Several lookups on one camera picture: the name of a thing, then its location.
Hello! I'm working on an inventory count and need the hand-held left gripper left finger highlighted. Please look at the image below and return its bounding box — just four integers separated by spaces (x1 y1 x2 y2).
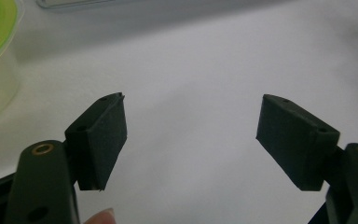
5 91 129 224

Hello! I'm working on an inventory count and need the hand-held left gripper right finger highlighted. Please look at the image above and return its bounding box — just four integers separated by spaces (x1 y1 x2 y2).
255 93 358 224

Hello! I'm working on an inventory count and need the clear plastic tray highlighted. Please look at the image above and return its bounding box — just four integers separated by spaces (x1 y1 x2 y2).
36 0 129 9

